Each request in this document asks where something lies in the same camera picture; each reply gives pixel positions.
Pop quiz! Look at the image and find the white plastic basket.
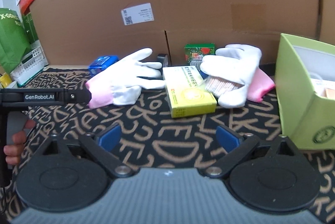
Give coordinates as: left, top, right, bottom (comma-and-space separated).
10, 39, 49, 87

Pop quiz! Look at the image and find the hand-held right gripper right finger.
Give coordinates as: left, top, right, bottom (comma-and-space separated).
205, 125, 305, 179

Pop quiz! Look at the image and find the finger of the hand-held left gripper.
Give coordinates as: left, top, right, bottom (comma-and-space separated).
64, 88, 93, 104

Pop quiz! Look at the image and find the black letter-print mat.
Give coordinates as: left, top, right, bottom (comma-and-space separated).
0, 64, 335, 224

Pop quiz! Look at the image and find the green strawberry-print small box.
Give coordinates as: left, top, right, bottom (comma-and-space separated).
184, 43, 215, 67

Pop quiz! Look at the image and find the green carton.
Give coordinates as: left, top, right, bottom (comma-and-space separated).
22, 12, 40, 44

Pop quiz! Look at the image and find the yellow small pack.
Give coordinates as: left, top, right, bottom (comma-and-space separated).
0, 73, 12, 88

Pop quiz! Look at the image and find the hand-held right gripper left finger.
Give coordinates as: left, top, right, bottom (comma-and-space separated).
31, 123, 133, 179

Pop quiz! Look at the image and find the blue small pack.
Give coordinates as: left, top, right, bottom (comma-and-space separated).
88, 55, 119, 75

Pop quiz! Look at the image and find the white glove with pink cuff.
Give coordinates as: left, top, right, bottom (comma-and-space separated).
200, 44, 276, 108
85, 48, 166, 109

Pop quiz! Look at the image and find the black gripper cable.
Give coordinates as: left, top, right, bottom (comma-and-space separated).
0, 185, 8, 215

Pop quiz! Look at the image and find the yellow medicine box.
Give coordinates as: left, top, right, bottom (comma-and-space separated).
162, 65, 218, 118

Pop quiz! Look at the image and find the green cardboard shoebox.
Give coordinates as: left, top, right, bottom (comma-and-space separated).
275, 33, 335, 151

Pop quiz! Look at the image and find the black tape roll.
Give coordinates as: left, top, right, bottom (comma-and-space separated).
157, 53, 170, 67

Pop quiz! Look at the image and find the green shopping bag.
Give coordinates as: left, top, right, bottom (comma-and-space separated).
0, 8, 32, 75

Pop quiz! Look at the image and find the bag of cotton swabs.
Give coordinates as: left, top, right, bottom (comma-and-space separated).
199, 75, 245, 99

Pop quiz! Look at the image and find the white shipping label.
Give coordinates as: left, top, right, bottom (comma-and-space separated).
121, 2, 154, 26

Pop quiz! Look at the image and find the person's left hand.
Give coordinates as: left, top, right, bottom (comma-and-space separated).
3, 119, 36, 165

